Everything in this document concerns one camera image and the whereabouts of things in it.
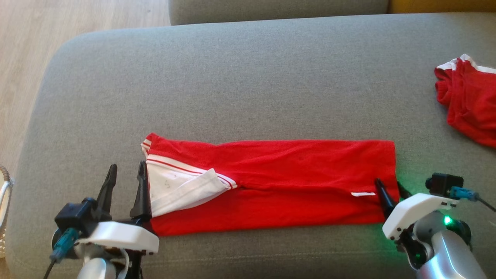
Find yellow sofa back cushion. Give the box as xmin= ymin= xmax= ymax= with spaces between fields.
xmin=389 ymin=0 xmax=496 ymax=14

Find camera cable teal plug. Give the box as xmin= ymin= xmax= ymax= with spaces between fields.
xmin=43 ymin=228 xmax=80 ymax=279
xmin=449 ymin=187 xmax=496 ymax=213

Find cream perforated laundry basket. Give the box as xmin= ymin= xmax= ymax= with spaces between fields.
xmin=0 ymin=166 xmax=14 ymax=259

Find red basketball jersey white sleeves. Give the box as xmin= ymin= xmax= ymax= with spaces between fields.
xmin=141 ymin=133 xmax=400 ymax=237

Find red shorts white trim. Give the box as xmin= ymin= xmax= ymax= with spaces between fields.
xmin=434 ymin=53 xmax=496 ymax=149

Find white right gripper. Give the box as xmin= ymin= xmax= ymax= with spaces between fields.
xmin=375 ymin=178 xmax=460 ymax=241

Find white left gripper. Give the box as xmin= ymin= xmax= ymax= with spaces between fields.
xmin=74 ymin=161 xmax=159 ymax=256

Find left camera cable teal plug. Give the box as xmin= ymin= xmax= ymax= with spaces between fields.
xmin=43 ymin=228 xmax=80 ymax=279

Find right camera cable teal plug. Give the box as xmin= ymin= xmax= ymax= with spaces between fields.
xmin=449 ymin=187 xmax=496 ymax=213

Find grey sofa seat cushion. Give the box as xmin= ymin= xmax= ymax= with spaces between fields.
xmin=169 ymin=0 xmax=390 ymax=26

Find large grey sofa ottoman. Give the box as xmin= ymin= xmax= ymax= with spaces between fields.
xmin=6 ymin=12 xmax=496 ymax=279

